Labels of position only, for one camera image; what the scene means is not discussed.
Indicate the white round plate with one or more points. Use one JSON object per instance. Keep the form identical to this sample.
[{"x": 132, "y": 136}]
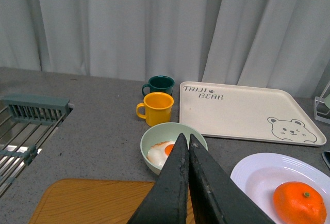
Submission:
[{"x": 258, "y": 176}]

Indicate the light green bowl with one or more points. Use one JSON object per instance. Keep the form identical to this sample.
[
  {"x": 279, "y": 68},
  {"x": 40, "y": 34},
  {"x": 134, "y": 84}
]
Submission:
[{"x": 166, "y": 132}]

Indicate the fake fried egg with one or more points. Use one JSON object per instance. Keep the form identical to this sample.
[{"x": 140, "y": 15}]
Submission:
[{"x": 159, "y": 152}]

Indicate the dark green enamel mug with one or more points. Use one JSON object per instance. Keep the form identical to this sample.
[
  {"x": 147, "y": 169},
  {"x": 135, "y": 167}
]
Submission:
[{"x": 159, "y": 83}]

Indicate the white curtain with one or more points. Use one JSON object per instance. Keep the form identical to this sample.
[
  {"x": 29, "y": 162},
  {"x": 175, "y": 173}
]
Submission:
[{"x": 279, "y": 44}]

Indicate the orange mandarin fruit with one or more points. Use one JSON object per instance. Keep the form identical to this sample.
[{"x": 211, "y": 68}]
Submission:
[{"x": 297, "y": 202}]

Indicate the yellow enamel mug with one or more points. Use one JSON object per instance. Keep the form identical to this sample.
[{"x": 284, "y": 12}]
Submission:
[{"x": 156, "y": 108}]

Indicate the wooden cutting board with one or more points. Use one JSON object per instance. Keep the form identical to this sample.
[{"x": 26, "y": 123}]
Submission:
[{"x": 90, "y": 201}]

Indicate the metal sink drying rack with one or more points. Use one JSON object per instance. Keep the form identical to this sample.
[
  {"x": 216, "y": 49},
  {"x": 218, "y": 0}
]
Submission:
[{"x": 27, "y": 122}]

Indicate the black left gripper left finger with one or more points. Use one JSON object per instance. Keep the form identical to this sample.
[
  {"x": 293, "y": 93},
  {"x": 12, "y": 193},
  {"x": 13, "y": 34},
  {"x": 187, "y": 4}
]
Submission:
[{"x": 166, "y": 202}]

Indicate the cream bear serving tray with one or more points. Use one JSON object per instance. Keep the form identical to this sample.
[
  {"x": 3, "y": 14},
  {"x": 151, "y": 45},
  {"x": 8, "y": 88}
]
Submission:
[{"x": 246, "y": 113}]

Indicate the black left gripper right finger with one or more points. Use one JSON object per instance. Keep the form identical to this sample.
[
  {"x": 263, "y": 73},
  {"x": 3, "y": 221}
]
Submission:
[{"x": 215, "y": 197}]

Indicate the white wire stand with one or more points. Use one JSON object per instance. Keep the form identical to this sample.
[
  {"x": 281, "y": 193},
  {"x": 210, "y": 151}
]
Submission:
[{"x": 321, "y": 106}]

